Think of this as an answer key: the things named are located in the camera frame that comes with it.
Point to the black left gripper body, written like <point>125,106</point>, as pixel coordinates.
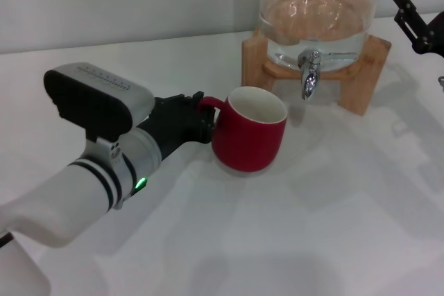
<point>177,122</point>

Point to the chrome faucet tap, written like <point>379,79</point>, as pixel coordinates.
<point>309,82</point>

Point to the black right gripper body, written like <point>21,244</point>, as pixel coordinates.
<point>431,34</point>

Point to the glass water dispenser jar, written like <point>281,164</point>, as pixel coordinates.
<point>312,8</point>

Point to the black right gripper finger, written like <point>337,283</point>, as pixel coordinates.
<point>407,15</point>

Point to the red ceramic cup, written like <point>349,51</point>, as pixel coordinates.
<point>248,143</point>

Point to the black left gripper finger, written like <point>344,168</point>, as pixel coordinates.
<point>198,96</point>
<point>209,124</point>

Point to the wooden dispenser stand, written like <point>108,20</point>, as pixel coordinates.
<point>255,77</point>

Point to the grey black wrist camera box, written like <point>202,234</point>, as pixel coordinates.
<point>97,102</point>

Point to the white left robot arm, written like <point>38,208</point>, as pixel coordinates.
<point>69,199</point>

